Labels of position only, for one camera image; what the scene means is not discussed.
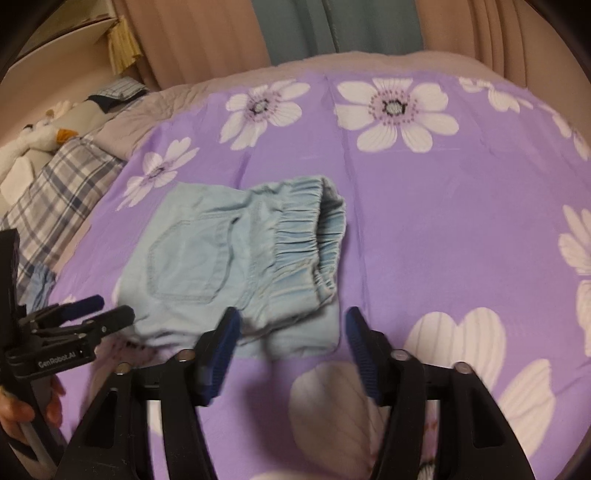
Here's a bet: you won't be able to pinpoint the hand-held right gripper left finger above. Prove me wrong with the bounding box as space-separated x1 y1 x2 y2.
58 307 243 480

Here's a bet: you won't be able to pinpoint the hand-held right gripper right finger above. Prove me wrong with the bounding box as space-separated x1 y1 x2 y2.
345 306 525 480

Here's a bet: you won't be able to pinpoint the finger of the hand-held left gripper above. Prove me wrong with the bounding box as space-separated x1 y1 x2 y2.
21 295 106 329
32 305 136 344

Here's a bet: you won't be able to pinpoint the light blue strawberry pants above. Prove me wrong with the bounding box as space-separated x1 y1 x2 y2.
113 174 348 360

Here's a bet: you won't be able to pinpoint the person's left hand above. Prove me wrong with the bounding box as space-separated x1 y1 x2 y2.
0 375 66 446

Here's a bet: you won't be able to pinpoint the folded blue jeans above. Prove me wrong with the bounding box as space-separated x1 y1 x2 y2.
17 264 57 315

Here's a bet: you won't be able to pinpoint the grey plaid pillow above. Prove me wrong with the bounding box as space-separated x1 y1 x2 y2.
0 136 126 282

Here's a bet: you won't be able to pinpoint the cream cushion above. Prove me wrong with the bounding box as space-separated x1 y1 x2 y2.
0 154 51 208

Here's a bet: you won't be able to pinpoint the purple floral blanket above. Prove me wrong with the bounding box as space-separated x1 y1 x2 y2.
46 69 591 480

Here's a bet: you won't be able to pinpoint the white goose plush toy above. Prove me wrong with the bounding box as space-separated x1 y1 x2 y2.
0 99 79 162

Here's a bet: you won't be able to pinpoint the grey cushion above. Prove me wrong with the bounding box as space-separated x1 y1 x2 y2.
60 97 121 137

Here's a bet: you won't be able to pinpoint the striped blue pillow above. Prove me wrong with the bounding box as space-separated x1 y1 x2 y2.
87 76 151 112

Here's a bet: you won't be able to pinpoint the pinkish grey quilt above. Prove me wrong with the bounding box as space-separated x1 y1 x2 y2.
95 48 504 162

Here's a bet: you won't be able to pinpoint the yellow pleated cloth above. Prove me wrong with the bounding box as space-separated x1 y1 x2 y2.
107 16 144 75

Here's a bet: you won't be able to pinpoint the pink curtain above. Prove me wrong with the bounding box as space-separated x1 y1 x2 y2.
413 0 550 88
113 0 273 90

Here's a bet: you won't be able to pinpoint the teal curtain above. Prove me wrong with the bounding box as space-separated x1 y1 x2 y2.
252 0 426 65

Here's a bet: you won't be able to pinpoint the white wall shelf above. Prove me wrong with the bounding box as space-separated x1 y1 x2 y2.
9 0 121 70

